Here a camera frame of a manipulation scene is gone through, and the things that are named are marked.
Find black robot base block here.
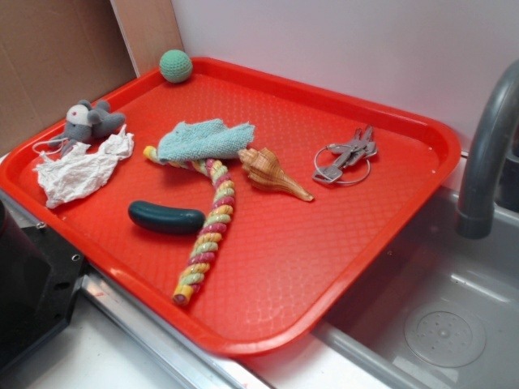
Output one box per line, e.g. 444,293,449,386
1,205,86,372

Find red plastic tray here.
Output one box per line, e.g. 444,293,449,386
1,58,461,357

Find brown striped conch shell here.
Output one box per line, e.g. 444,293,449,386
238,147,314,202

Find light blue knitted cloth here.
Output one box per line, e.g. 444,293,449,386
157,119,255,162

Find dark green toy cucumber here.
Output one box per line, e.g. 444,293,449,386
128,200,205,235

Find green crocheted ball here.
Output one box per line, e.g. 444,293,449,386
159,49,193,83

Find gray plush mouse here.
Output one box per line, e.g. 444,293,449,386
32,100,127,156

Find crumpled white paper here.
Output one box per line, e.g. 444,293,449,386
34,126,135,209

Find gray plastic sink basin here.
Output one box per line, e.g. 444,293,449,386
243,167,518,388

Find brown cardboard panel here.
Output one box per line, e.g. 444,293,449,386
1,1,135,154

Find gray toy faucet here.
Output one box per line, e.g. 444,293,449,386
456,62,518,239

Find multicolour twisted rope toy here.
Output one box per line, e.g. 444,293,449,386
168,158,235,306

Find silver keys on ring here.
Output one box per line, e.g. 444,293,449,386
312,126,378,186

